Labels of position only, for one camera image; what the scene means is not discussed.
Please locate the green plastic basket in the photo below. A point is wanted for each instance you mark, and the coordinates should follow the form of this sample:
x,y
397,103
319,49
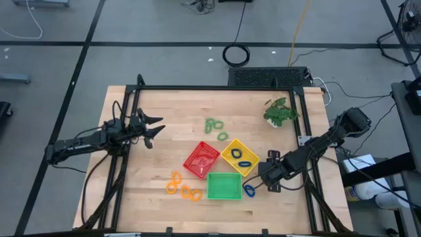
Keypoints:
x,y
224,186

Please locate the black perforated metal box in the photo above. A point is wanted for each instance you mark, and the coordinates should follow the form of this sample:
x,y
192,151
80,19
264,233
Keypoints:
x,y
263,77

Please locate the black chair part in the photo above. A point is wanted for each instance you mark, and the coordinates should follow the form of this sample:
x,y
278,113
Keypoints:
x,y
4,110

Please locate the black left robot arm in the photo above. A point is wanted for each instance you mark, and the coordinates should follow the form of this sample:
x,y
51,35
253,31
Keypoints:
x,y
82,145

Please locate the yellow plastic basket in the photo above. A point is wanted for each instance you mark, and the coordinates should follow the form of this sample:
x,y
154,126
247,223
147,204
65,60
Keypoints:
x,y
230,145

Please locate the white paper sheet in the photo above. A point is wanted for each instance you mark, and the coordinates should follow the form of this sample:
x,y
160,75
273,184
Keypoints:
x,y
358,163

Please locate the black standing fan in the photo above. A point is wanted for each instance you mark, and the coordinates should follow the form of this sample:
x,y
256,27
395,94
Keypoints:
x,y
410,18

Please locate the black aluminium table frame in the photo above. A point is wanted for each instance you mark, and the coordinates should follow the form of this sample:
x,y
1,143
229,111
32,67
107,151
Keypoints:
x,y
213,88

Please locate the green plant in white pot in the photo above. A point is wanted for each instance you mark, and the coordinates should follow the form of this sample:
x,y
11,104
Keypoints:
x,y
279,112

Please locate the red plastic basket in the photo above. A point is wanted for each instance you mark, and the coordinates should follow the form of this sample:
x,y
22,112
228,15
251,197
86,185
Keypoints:
x,y
200,158

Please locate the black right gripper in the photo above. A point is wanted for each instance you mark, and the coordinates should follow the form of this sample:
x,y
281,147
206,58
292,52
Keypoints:
x,y
279,169

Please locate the grey side table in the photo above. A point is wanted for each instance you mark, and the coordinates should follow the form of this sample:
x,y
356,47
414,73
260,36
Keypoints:
x,y
409,138

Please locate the black beam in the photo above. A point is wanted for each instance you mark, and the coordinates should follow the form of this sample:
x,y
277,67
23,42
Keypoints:
x,y
378,171

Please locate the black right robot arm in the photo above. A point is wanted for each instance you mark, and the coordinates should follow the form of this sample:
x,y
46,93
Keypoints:
x,y
315,146

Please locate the grey furniture base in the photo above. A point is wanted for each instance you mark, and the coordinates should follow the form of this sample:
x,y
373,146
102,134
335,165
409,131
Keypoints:
x,y
41,2
14,78

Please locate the black table clamp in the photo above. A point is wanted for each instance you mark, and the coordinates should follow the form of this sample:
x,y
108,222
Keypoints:
x,y
169,230
264,231

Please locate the black device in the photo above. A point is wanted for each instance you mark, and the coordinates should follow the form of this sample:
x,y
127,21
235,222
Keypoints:
x,y
415,98

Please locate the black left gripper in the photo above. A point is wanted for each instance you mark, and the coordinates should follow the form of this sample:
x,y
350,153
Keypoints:
x,y
136,126

